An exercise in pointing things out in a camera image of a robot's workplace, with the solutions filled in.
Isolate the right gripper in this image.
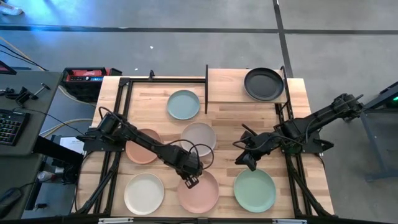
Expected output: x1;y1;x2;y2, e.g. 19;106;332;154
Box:
235;130;282;172

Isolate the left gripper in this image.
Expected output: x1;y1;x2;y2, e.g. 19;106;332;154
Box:
172;148;205;190

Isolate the pink plate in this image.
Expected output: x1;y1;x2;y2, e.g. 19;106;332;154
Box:
177;169;220;215

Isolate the mint green plate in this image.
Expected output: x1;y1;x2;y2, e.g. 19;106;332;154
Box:
233;167;277;214

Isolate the white plate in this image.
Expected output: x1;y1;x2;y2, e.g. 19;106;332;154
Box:
123;172;165;216

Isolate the beige plate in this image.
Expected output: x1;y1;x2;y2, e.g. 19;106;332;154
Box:
180;121;218;157

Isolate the orange plate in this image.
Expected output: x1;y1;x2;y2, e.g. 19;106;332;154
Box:
125;128;162;165

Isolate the blue-grey plate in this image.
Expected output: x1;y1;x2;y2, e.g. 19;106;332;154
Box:
167;89;201;121

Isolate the black plate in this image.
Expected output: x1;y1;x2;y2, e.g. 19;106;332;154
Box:
243;67;285;102

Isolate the wooden shelf with black posts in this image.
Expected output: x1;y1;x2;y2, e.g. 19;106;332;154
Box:
204;63;293;115

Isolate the white paper sheet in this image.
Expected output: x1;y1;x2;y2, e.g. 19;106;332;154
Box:
58;136;85;155

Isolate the grey metal stand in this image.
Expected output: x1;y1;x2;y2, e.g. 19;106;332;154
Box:
341;80;398;183

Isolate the black flat bar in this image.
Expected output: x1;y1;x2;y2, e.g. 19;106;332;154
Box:
32;136;85;169

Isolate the red black power box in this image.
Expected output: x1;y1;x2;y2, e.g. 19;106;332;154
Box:
60;67;123;103

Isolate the dark grey side desk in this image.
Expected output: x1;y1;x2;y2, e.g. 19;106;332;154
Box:
0;70;65;220

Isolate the black computer mouse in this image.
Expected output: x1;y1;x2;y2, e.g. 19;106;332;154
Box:
0;187;23;215

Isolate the black desk clamp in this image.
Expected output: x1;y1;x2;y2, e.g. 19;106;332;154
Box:
0;82;51;106

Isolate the black keyboard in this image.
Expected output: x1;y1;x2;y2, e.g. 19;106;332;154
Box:
0;108;31;147

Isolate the dark monitor corner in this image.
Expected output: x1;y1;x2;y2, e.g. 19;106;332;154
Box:
0;60;18;76

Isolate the person's foot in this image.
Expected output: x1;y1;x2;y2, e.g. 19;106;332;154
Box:
0;3;25;16

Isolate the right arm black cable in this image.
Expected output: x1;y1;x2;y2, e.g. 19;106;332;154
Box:
232;133;304;151

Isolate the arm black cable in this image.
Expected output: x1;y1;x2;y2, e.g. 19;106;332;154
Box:
232;133;304;151
166;139;216;171

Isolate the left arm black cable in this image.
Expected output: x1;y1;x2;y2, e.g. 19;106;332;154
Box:
166;139;216;171

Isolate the white metal bracket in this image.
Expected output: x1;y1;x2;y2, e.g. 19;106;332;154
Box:
272;218;308;224
98;217;134;224

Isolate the black aluminium rig frame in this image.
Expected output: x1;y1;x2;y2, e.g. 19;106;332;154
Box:
74;76;335;224

